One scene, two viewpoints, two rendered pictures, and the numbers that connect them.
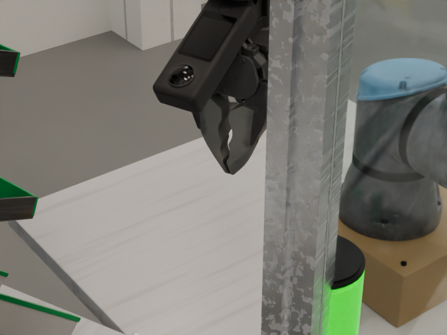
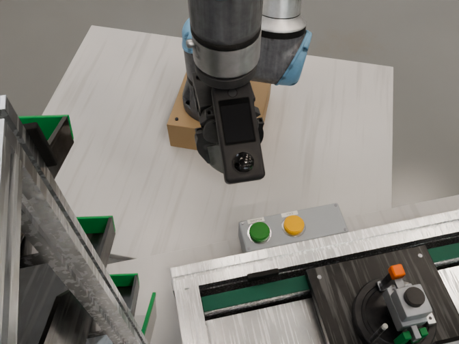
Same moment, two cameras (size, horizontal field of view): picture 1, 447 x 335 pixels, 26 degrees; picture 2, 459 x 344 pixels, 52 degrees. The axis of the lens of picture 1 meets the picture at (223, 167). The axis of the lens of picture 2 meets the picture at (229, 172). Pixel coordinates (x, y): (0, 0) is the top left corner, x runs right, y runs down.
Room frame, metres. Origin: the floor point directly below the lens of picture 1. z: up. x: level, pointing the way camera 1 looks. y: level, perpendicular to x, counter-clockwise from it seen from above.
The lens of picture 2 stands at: (0.55, 0.25, 1.80)
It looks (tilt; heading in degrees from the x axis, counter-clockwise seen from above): 56 degrees down; 318
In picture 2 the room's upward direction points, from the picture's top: straight up
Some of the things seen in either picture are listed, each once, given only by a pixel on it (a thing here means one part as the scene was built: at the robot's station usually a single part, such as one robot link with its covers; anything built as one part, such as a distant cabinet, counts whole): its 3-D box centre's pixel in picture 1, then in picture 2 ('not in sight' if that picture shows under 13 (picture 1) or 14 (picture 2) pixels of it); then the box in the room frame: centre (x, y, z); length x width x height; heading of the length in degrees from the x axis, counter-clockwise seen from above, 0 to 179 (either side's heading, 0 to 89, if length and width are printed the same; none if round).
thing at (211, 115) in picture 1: (225, 123); (215, 147); (0.86, 0.00, 1.26); 0.06 x 0.03 x 0.09; 150
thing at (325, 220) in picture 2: not in sight; (291, 233); (0.78, -0.13, 0.93); 0.21 x 0.07 x 0.06; 60
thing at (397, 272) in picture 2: not in sight; (393, 282); (0.58, -0.14, 1.04); 0.04 x 0.02 x 0.08; 150
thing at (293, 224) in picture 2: not in sight; (293, 226); (0.78, -0.13, 0.96); 0.04 x 0.04 x 0.02
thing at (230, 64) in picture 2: not in sight; (223, 45); (0.85, -0.01, 1.45); 0.08 x 0.08 x 0.05
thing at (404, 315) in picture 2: not in sight; (410, 309); (0.53, -0.12, 1.06); 0.08 x 0.04 x 0.07; 150
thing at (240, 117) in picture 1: (253, 130); not in sight; (0.85, -0.03, 1.26); 0.06 x 0.03 x 0.09; 150
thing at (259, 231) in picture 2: not in sight; (259, 232); (0.82, -0.07, 0.96); 0.04 x 0.04 x 0.02
